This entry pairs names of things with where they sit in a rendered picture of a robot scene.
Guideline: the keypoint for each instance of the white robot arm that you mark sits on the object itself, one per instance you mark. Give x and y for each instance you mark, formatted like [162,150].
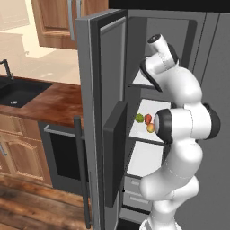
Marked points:
[182,90]

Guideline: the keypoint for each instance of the green broccoli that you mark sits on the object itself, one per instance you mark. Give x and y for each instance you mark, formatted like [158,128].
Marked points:
[139,118]

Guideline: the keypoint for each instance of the dark door bin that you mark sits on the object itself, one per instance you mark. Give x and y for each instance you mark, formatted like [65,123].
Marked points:
[115,149]

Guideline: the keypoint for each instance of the grey freezer door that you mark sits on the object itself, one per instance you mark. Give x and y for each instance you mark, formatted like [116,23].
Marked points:
[90,90]

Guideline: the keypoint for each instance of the white freezer rack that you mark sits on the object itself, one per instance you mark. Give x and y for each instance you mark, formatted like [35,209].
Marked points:
[152,107]
[146,158]
[140,81]

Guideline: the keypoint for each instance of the grey freezer drawer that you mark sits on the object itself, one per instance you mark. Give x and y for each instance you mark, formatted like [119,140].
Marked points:
[131,182]
[133,200]

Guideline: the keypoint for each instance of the red fruit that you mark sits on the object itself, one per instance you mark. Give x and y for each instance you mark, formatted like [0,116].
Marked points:
[148,118]

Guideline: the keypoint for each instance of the orange yellow fruit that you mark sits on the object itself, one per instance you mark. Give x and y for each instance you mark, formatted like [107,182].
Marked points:
[150,128]

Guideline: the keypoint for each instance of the black sink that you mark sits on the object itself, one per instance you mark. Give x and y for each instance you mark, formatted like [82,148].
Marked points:
[21,91]

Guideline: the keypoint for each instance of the wooden base cupboard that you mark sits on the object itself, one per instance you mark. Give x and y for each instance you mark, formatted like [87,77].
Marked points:
[21,149]

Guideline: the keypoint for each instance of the grey fridge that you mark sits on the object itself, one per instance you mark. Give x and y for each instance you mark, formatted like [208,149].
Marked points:
[215,149]

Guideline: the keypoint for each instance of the black tap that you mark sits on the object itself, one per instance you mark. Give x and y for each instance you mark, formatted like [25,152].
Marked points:
[6,67]

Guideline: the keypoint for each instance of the black cabinet panel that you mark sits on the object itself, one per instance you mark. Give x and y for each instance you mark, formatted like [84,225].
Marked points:
[167,4]

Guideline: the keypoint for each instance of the wooden wall cupboard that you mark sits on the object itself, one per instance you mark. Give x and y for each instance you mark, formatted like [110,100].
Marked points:
[54,24]

